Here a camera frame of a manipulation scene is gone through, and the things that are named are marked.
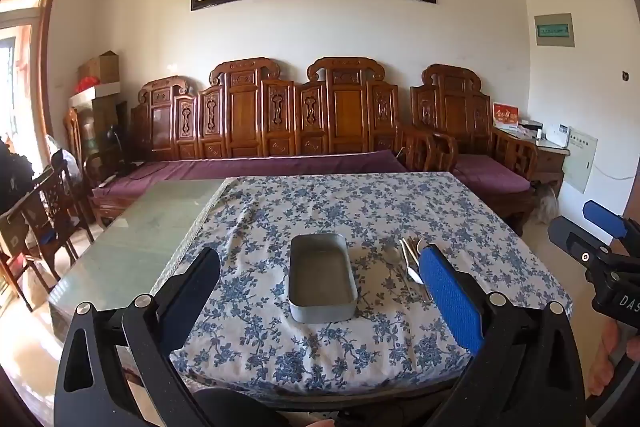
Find grey fluffy thing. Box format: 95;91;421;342
530;184;560;225

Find dark cabinet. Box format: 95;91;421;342
75;99;129;168

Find brown cardboard box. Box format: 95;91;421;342
77;51;121;86

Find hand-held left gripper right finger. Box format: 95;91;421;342
417;243;586;427

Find square purple armchair cushion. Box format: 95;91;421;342
452;154;533;194

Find wooden chair with armrests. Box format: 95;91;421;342
62;107;123;190

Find person's right hand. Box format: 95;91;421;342
587;322;640;398

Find carved wooden armchair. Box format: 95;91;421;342
400;63;543;235

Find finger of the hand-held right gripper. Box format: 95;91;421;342
547;216;613;279
582;200;640;254

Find wooden door frame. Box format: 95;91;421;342
0;0;62;160

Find white desk device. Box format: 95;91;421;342
547;123;571;146

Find clear plastic bag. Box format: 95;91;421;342
47;134;84;188

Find black bag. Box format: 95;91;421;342
0;137;34;210

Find rectangular metal tray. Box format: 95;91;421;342
288;233;358;324

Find white wall electrical cabinet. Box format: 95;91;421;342
562;126;599;194

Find brown chopstick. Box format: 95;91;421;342
397;248;434;306

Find large metal spoon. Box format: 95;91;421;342
404;252;426;286

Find green wall panel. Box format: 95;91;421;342
534;13;575;48

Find wooden side table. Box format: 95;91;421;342
492;127;571;188

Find wooden dining chair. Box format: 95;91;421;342
30;152;96;260
0;204;57;314

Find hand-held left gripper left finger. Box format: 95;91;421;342
52;247;222;427

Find carved wooden sofa bench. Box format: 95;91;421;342
90;57;416;229

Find blue floral tablecloth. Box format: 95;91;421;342
150;172;573;395

